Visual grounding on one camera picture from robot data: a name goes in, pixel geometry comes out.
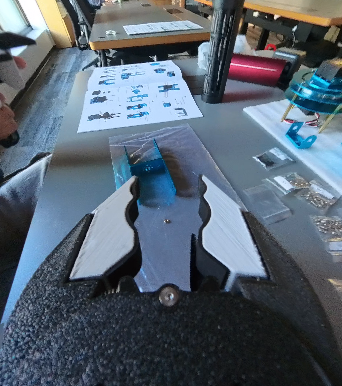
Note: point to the grey desk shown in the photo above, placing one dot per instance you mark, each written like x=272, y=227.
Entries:
x=68, y=181

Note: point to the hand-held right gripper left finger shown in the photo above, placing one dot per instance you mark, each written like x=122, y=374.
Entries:
x=104, y=241

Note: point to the small blue U bracket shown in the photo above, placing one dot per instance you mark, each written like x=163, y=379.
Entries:
x=302, y=141

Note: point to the white instruction booklet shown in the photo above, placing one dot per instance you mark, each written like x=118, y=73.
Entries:
x=113, y=99

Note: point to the black perforated cylinder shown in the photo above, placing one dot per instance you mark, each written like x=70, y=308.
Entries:
x=222, y=60

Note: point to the dark brown flat box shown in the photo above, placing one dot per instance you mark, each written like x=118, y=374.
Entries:
x=193, y=81

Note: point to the clear plastic bag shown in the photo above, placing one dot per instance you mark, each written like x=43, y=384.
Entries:
x=189, y=150

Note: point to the white foam sheet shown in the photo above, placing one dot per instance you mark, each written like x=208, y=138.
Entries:
x=267, y=120

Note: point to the pile of small hardware packets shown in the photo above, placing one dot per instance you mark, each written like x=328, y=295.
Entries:
x=318, y=196

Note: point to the blue acrylic robot base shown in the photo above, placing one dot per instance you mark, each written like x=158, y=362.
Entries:
x=318, y=90

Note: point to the dark grey box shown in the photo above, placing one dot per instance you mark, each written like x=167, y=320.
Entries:
x=291, y=69

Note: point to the black office chair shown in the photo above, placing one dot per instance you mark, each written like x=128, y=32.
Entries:
x=80, y=27

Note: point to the printed paper sheet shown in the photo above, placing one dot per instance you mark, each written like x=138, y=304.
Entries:
x=162, y=27

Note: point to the wooden edged desk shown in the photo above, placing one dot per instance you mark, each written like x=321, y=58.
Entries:
x=309, y=12
x=113, y=39

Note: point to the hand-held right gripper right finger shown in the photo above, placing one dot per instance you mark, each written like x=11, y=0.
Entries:
x=237, y=241

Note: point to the white crumpled plastic bag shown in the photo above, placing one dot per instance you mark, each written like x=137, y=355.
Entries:
x=243, y=42

